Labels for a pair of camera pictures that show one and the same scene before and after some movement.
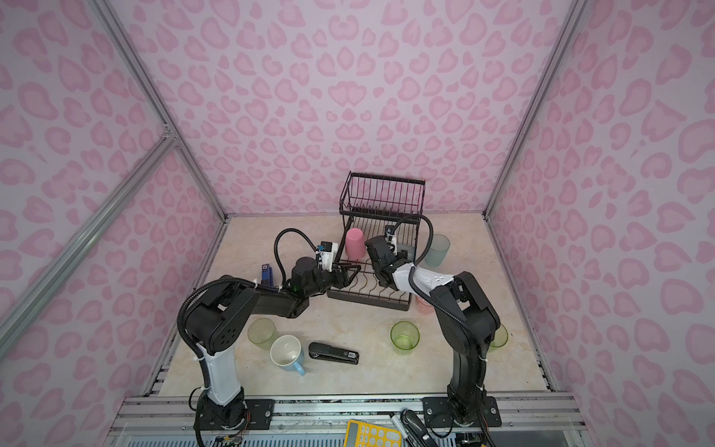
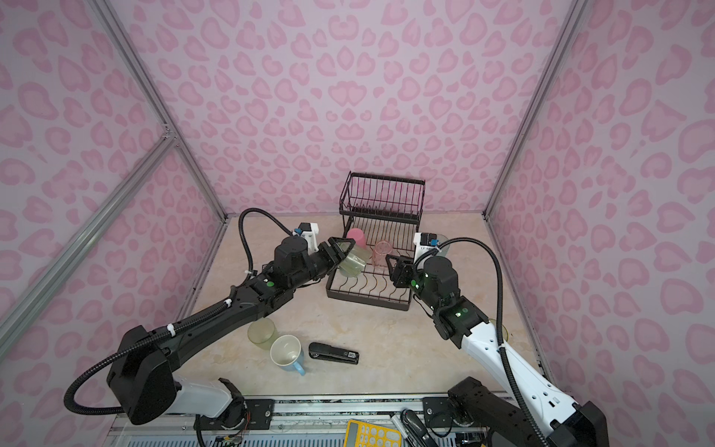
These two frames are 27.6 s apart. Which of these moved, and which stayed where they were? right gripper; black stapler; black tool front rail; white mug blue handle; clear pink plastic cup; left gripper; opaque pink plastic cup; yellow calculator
Moved: clear pink plastic cup; left gripper; right gripper
Stayed: white mug blue handle; black tool front rail; opaque pink plastic cup; black stapler; yellow calculator
